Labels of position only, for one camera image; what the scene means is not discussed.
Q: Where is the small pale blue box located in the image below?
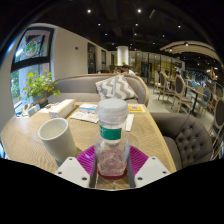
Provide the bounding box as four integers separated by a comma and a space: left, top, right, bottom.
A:
26, 103, 42, 118

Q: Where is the white cardboard tissue box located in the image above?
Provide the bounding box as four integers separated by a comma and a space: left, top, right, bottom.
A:
48, 98, 77, 120

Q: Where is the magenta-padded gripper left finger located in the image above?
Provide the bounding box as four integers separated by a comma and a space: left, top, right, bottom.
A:
54, 144, 98, 188

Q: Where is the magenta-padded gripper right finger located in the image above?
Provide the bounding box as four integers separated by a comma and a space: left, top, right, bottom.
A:
126, 144, 172, 188

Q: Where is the group of ceiling lights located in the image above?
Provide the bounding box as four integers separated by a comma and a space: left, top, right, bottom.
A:
84, 6, 191, 48

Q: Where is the clear plastic bottle white cap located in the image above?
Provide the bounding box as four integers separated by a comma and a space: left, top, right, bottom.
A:
94, 98, 131, 178

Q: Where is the white paper napkin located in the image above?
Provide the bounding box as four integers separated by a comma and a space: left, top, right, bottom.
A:
124, 113, 135, 132

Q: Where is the grey curved sofa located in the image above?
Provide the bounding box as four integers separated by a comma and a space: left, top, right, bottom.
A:
46, 73, 150, 108

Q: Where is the green potted plant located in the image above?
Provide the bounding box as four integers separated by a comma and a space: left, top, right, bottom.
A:
21, 70, 62, 105

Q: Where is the white round column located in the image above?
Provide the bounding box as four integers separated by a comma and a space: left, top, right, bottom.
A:
116, 45, 130, 67

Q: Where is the small white blue pack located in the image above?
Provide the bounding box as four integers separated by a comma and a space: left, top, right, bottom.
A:
78, 102, 99, 114

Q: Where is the grey white chevron cushion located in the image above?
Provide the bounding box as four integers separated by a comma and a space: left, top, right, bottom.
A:
94, 73, 139, 102

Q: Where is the colourful window poster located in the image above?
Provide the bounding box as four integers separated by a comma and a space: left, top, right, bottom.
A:
13, 28, 55, 64

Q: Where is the white printed leaflet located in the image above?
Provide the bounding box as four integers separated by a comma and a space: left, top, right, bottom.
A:
38, 102, 59, 114

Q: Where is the white folded brochure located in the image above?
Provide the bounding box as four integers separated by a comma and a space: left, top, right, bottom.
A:
69, 111, 100, 125

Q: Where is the white mug green print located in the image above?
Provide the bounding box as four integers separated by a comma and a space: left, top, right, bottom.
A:
37, 117, 78, 164

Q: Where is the yellow printed card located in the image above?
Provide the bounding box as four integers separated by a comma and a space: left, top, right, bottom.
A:
127, 103, 146, 114

